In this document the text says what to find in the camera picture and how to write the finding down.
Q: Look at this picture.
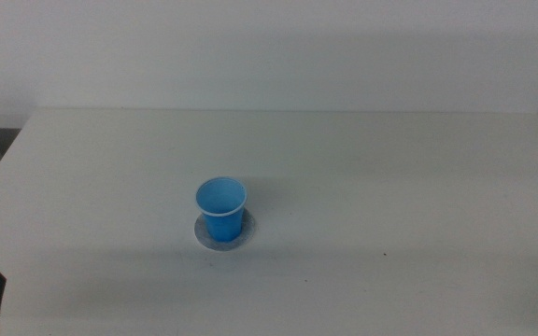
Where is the round grey cup mat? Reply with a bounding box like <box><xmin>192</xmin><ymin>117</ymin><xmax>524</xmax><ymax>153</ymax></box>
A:
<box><xmin>193</xmin><ymin>207</ymin><xmax>257</xmax><ymax>253</ymax></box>

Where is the blue plastic cup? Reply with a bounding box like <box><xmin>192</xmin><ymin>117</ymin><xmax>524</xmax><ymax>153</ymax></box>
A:
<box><xmin>195</xmin><ymin>176</ymin><xmax>248</xmax><ymax>243</ymax></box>

